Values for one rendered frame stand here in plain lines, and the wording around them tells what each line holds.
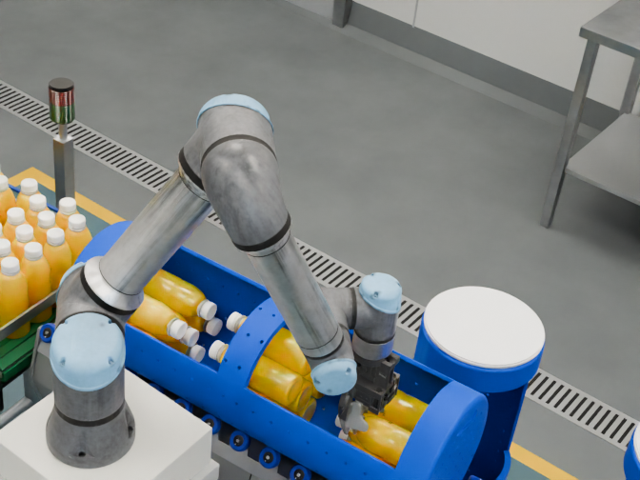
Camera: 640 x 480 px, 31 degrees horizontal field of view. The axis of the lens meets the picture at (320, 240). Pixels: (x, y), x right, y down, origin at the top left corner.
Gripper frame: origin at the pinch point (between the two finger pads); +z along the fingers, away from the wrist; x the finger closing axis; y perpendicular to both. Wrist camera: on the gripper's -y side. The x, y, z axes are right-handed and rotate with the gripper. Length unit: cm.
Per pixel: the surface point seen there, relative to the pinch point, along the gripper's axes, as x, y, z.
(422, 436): -3.5, 16.5, -9.1
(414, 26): 343, -160, 98
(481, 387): 39.9, 11.6, 14.4
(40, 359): -7, -75, 22
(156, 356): -9.1, -40.5, 0.1
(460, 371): 38.3, 6.7, 11.6
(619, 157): 271, -26, 84
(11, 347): -9, -82, 21
